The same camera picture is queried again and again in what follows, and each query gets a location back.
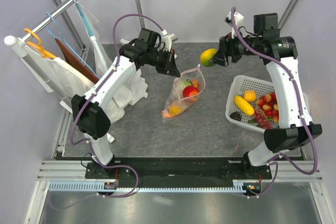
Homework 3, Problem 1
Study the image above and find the orange citrus fruit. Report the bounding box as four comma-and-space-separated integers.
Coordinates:
168, 104, 183, 116

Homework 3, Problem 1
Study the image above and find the red apple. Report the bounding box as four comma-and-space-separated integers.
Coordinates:
182, 86, 200, 98

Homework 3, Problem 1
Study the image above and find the blue wire hanger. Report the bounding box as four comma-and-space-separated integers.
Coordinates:
46, 13, 99, 78

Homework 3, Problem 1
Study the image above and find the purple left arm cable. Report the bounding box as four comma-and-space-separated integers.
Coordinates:
69, 13, 166, 146

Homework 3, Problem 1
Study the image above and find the teal hanger with white cloth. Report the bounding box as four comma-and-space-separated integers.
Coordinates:
75, 2, 112, 77

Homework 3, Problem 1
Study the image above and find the green-yellow mango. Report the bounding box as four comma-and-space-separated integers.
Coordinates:
200, 48, 217, 67

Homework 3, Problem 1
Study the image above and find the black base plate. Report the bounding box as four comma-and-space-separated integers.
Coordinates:
85, 157, 272, 187

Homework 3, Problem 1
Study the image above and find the purple grape bunch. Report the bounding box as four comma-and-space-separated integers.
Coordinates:
254, 109, 272, 130

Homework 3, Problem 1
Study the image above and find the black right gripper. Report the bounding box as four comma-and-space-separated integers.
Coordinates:
209, 27, 262, 67

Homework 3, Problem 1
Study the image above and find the clear pink-dotted zip bag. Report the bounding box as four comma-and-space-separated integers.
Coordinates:
162, 64, 206, 121

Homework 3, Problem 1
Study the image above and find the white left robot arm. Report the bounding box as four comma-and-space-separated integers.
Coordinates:
71, 28, 180, 178

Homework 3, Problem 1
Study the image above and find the metal clothes rack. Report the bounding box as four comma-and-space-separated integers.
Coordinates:
3, 0, 177, 143

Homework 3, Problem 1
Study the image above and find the green cabbage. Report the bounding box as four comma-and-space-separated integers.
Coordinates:
175, 79, 192, 91

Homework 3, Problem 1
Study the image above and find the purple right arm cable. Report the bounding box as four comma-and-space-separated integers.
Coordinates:
230, 6, 319, 175

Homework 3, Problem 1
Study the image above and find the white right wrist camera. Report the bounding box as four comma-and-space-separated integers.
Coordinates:
225, 12, 244, 38

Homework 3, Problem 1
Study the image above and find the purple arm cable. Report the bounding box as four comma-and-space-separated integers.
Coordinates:
230, 6, 319, 175
69, 13, 166, 146

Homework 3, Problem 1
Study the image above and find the dark purple mangosteen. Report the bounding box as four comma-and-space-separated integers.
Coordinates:
229, 111, 242, 122

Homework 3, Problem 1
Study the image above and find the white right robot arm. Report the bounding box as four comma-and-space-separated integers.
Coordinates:
209, 9, 322, 179

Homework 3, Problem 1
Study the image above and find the brown garment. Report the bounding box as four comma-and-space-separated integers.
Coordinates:
55, 38, 99, 84

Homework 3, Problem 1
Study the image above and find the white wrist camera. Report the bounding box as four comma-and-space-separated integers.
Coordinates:
225, 12, 244, 38
160, 30, 178, 51

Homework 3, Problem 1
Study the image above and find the orange hanger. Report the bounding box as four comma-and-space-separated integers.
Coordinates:
24, 28, 57, 60

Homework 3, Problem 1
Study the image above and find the orange carrot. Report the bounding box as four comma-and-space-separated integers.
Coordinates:
162, 79, 199, 119

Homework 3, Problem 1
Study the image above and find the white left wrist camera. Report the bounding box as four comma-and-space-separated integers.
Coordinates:
160, 30, 178, 51

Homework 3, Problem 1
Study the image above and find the yellow corn cob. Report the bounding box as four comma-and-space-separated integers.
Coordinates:
234, 95, 255, 116

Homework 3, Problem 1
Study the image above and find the yellow lemon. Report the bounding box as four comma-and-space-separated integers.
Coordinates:
244, 90, 257, 102

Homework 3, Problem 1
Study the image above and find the white plastic basket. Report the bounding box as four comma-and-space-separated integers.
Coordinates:
225, 74, 310, 134

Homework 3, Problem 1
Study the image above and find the white garment on hanger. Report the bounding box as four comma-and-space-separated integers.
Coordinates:
20, 45, 100, 109

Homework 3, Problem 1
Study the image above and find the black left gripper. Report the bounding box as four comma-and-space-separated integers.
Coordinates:
147, 48, 180, 78

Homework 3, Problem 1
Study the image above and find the red cherry cluster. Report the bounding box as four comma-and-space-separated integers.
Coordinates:
256, 92, 279, 123

